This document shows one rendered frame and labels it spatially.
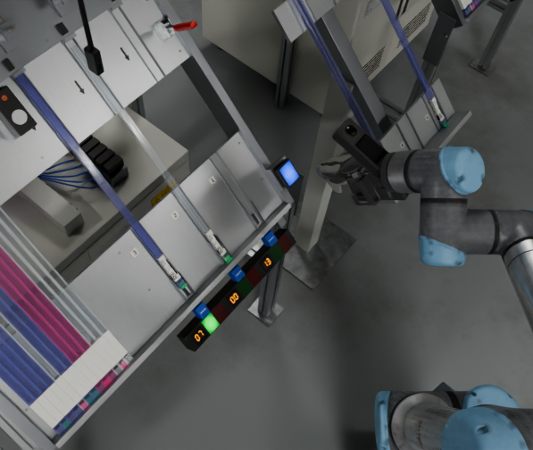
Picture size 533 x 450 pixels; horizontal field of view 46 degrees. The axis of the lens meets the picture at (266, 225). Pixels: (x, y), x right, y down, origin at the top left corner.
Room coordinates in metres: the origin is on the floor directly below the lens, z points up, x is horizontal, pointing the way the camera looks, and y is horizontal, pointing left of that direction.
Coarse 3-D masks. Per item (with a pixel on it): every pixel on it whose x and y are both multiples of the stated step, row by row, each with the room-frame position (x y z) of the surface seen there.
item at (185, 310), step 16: (288, 208) 0.73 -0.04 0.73; (272, 224) 0.68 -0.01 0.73; (256, 240) 0.64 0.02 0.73; (240, 256) 0.60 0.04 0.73; (224, 272) 0.56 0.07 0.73; (208, 288) 0.52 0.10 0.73; (192, 304) 0.48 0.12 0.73; (176, 320) 0.44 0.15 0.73; (160, 336) 0.40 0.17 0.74; (144, 352) 0.37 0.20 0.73; (128, 368) 0.33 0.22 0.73; (112, 384) 0.30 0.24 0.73; (96, 400) 0.27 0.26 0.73; (80, 416) 0.24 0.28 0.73; (64, 432) 0.21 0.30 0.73
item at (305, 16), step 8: (296, 0) 1.01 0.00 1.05; (296, 8) 1.01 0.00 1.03; (304, 8) 1.01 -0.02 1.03; (304, 16) 1.00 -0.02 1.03; (312, 24) 0.99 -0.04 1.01; (312, 32) 0.98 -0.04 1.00; (320, 40) 0.98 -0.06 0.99; (320, 48) 0.97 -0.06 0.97; (328, 56) 0.96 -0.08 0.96; (328, 64) 0.96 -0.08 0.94; (336, 64) 0.96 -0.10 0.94; (336, 72) 0.95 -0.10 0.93; (336, 80) 0.94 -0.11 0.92; (344, 80) 0.94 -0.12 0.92; (344, 88) 0.93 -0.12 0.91; (352, 96) 0.93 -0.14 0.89; (352, 104) 0.91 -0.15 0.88; (360, 112) 0.91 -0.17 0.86; (360, 120) 0.90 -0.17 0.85; (368, 128) 0.90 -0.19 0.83
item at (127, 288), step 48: (240, 144) 0.80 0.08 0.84; (192, 192) 0.67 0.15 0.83; (240, 192) 0.72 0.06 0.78; (192, 240) 0.59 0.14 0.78; (240, 240) 0.64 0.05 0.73; (96, 288) 0.45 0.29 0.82; (144, 288) 0.48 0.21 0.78; (192, 288) 0.51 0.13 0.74; (144, 336) 0.40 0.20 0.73; (0, 384) 0.25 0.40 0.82; (48, 432) 0.20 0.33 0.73
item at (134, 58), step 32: (128, 0) 0.91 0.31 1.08; (96, 32) 0.83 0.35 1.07; (128, 32) 0.86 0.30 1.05; (32, 64) 0.72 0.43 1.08; (64, 64) 0.75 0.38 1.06; (128, 64) 0.81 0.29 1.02; (160, 64) 0.85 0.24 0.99; (64, 96) 0.71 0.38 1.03; (96, 96) 0.73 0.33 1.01; (128, 96) 0.76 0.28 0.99; (0, 128) 0.61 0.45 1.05; (96, 128) 0.69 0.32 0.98; (0, 160) 0.57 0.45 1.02; (32, 160) 0.59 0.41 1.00; (0, 192) 0.52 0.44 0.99
